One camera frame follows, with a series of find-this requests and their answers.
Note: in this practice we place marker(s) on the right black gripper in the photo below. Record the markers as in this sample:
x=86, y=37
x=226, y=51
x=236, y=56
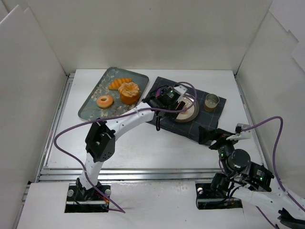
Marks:
x=215, y=137

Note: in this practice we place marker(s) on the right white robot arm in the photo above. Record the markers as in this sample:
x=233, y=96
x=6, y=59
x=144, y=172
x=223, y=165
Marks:
x=246, y=181

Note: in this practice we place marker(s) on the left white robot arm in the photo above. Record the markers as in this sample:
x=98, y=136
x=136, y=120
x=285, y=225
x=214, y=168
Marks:
x=101, y=138

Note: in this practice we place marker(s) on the tall sesame bundt bread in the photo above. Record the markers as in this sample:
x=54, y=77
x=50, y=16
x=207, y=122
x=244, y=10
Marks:
x=129, y=93

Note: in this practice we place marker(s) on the ridged orange croissant bread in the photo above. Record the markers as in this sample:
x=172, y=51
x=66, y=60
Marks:
x=116, y=83

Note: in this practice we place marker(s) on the cream plate dark rim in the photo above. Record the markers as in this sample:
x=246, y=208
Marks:
x=190, y=114

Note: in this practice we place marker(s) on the dark checked cloth mat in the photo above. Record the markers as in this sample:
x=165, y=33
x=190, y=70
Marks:
x=208, y=120

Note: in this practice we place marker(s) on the glass cup with drink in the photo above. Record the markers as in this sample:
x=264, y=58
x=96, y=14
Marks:
x=211, y=102

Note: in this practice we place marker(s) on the floral blue serving tray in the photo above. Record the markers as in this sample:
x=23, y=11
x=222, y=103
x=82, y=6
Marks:
x=90, y=110

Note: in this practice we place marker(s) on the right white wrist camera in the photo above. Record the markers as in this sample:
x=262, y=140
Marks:
x=240, y=134

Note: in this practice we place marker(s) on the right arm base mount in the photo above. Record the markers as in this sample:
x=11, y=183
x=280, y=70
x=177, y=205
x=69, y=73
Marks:
x=207, y=199

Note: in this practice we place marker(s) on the glazed ring donut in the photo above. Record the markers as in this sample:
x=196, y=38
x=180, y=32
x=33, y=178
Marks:
x=104, y=101

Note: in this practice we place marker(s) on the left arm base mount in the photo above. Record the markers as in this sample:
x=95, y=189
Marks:
x=79, y=200

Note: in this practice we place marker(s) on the aluminium frame rail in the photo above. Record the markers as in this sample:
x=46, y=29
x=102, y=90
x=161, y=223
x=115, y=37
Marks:
x=144, y=153

